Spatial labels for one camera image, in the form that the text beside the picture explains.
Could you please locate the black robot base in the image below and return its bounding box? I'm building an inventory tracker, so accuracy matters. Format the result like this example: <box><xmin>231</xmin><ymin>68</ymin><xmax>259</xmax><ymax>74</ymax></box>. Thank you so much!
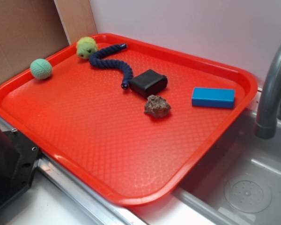
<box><xmin>0</xmin><ymin>129</ymin><xmax>40</xmax><ymax>210</ymax></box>

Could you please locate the red plastic tray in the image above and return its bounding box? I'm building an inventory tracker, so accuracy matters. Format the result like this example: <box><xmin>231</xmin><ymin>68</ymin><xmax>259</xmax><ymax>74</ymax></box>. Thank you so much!
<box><xmin>0</xmin><ymin>34</ymin><xmax>258</xmax><ymax>206</ymax></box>

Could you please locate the brown rock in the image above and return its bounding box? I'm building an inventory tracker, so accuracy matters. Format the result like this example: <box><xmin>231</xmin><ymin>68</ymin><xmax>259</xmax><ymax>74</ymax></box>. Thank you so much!
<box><xmin>144</xmin><ymin>95</ymin><xmax>171</xmax><ymax>118</ymax></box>

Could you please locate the black rectangular box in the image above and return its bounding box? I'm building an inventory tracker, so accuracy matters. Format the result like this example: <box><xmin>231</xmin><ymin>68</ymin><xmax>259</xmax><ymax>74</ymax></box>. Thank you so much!
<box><xmin>129</xmin><ymin>69</ymin><xmax>168</xmax><ymax>98</ymax></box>

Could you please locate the blue rectangular block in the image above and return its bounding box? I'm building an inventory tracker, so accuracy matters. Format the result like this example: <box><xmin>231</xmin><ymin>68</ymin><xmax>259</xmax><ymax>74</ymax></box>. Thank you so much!
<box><xmin>192</xmin><ymin>87</ymin><xmax>235</xmax><ymax>109</ymax></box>

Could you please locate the green fuzzy plush toy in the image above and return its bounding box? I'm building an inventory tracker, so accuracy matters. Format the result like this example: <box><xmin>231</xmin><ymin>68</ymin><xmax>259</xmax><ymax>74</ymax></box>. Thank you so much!
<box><xmin>76</xmin><ymin>37</ymin><xmax>98</xmax><ymax>60</ymax></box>

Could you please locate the teal rubber ball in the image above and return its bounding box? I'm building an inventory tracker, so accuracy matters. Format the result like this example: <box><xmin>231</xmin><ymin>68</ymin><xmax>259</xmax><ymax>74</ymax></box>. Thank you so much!
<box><xmin>30</xmin><ymin>59</ymin><xmax>52</xmax><ymax>80</ymax></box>

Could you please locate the grey toy faucet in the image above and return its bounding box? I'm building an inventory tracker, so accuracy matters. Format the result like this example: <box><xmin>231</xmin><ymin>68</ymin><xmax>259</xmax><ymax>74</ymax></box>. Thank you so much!
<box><xmin>254</xmin><ymin>45</ymin><xmax>281</xmax><ymax>139</ymax></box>

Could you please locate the grey plastic sink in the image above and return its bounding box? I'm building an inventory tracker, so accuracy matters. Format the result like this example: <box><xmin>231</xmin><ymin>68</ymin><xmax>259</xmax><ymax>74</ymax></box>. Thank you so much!
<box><xmin>132</xmin><ymin>93</ymin><xmax>281</xmax><ymax>225</ymax></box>

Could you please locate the brown cardboard panel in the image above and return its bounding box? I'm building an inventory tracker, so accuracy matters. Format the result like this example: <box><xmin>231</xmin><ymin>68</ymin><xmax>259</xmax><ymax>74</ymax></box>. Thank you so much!
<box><xmin>0</xmin><ymin>0</ymin><xmax>97</xmax><ymax>85</ymax></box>

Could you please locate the dark blue twisted rope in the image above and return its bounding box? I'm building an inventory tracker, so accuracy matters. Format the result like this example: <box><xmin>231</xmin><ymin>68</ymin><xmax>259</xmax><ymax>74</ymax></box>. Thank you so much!
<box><xmin>89</xmin><ymin>43</ymin><xmax>133</xmax><ymax>90</ymax></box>

